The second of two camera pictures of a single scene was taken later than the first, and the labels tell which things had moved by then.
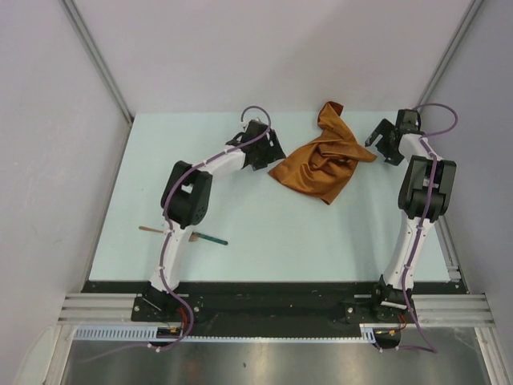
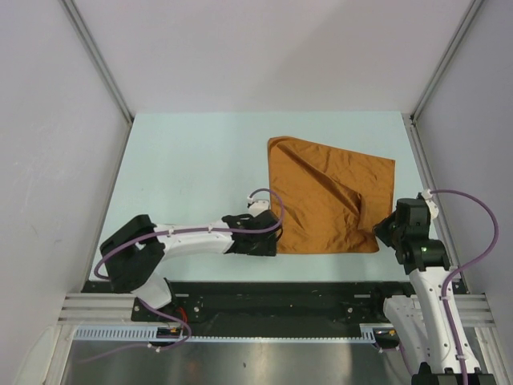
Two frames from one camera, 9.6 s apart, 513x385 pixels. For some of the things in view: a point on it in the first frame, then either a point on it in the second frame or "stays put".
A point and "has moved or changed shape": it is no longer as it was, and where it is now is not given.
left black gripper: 274,152 -> 267,249
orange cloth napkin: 324,168 has moved or changed shape
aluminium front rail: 429,309 stays put
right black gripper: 385,127 -> 380,232
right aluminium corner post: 472,8 stays put
